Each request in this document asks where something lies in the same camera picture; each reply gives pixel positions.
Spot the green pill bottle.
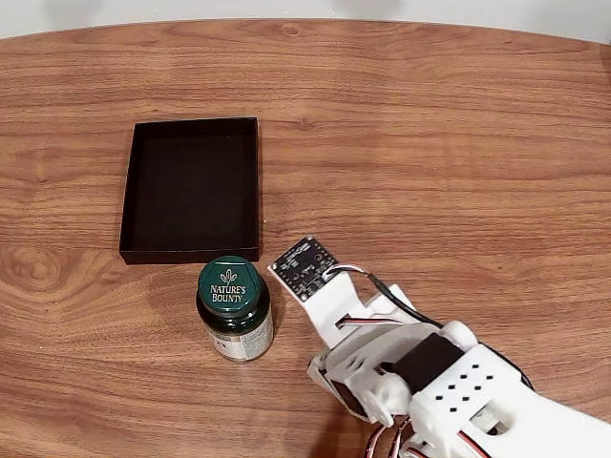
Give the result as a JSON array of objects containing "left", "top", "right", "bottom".
[{"left": 195, "top": 256, "right": 275, "bottom": 364}]

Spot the black shallow cardboard box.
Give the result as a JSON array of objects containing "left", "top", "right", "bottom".
[{"left": 118, "top": 116, "right": 263, "bottom": 266}]

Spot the red white black servo wire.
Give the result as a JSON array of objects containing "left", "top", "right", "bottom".
[
  {"left": 337, "top": 313, "right": 408, "bottom": 331},
  {"left": 365, "top": 414, "right": 431, "bottom": 458}
]

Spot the black camera cable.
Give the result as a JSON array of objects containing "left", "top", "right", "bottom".
[{"left": 323, "top": 263, "right": 538, "bottom": 390}]

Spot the camera circuit board with mount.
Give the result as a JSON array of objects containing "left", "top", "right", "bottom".
[{"left": 266, "top": 235, "right": 411, "bottom": 347}]

